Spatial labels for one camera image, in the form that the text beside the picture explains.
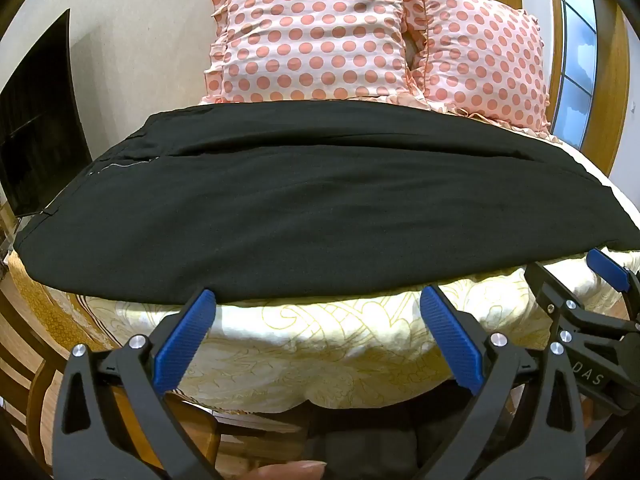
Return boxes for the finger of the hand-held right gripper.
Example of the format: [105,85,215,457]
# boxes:
[586,247,640,328]
[524,261,640,356]

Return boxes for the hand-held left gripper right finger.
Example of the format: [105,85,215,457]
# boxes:
[419,285,589,480]

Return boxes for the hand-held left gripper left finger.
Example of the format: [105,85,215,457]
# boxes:
[59,287,221,480]

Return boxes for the black pants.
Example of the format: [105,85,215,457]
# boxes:
[12,100,640,307]

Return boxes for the person's left hand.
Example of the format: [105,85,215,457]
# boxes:
[243,461,328,480]

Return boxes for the yellow floral bedsheet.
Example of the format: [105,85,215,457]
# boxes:
[5,130,640,415]

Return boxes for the wooden chair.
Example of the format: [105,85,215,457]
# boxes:
[0,255,68,461]

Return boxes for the pink polka dot pillow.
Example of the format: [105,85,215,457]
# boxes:
[200,0,427,107]
[402,0,562,145]

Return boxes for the black flat screen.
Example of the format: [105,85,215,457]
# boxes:
[0,8,92,219]

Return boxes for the wooden bed frame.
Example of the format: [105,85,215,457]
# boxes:
[197,402,313,463]

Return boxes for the window with wooden frame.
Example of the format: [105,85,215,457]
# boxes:
[545,0,632,177]

